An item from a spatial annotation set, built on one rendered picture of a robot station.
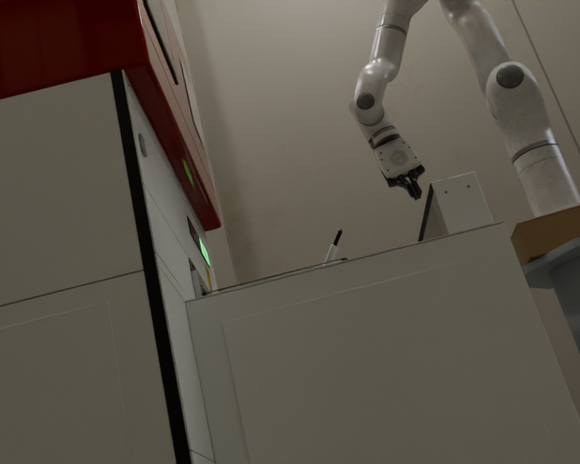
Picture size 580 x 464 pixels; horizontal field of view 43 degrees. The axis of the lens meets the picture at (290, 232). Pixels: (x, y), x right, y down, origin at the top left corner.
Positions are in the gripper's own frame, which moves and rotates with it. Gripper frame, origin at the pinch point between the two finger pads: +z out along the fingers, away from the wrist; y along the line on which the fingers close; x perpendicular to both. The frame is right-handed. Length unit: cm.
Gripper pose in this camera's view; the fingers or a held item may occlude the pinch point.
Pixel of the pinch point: (414, 191)
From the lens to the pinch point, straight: 198.4
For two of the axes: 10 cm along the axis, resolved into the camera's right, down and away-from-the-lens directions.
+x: 0.8, 3.7, 9.2
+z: 4.1, 8.3, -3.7
